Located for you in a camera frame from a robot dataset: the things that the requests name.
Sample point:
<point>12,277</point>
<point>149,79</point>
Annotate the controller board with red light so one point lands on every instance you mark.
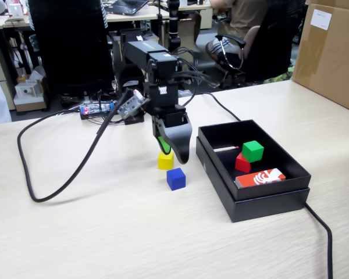
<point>97,109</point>

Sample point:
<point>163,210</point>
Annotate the red white carton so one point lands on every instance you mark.
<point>259,178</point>

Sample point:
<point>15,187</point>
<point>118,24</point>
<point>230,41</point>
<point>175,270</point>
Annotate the pink white small box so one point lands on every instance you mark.
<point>15,8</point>

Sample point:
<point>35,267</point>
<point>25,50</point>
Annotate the light wooden office desk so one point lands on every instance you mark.
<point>117,17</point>

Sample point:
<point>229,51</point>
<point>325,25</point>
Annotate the black box tray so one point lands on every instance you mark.
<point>279,157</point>

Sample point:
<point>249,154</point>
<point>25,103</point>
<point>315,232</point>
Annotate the black laptop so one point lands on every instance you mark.
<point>125,7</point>

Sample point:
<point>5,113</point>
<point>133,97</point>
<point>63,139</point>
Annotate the black mesh office chair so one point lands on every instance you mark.
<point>69,43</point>

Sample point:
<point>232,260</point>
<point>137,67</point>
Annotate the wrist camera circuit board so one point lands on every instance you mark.
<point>132,104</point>

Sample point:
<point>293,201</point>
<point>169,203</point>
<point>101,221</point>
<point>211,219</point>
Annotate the blue wooden cube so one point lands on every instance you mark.
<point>176,180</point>

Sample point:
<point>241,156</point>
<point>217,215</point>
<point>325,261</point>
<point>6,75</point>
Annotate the black office chair with armrest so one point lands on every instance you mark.
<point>279,43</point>

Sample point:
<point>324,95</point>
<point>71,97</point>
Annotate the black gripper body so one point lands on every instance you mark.
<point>163,101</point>

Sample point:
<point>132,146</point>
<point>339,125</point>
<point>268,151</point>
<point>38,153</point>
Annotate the black open box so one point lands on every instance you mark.
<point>264,207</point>

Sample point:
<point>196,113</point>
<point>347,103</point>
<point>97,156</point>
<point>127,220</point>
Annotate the green wooden cube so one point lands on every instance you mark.
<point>253,152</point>

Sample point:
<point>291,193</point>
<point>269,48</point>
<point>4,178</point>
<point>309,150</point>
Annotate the white stick with red tip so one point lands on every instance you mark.
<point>225,149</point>

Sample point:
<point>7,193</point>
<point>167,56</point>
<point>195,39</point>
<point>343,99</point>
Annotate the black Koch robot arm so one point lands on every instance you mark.
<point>139,49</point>

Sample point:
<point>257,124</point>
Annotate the red wooden cube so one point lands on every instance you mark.
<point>242,165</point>

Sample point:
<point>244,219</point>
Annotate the large brown cardboard box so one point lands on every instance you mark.
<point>328,64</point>

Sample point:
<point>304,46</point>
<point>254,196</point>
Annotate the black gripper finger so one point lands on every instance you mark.
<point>161,139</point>
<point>180,142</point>

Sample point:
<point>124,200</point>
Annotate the small white cardboard box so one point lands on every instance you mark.
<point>24,91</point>

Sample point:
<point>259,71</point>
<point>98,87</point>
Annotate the yellow wooden cube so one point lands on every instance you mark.
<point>164,162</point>

